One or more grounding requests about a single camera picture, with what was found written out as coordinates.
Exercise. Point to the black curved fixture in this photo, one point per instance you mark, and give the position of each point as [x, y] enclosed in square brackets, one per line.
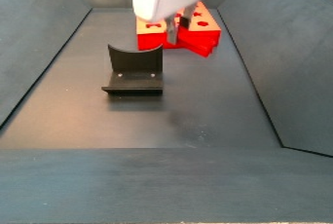
[136, 71]

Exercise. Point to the red shape-sorting block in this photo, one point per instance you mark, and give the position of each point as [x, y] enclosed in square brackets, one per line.
[198, 38]

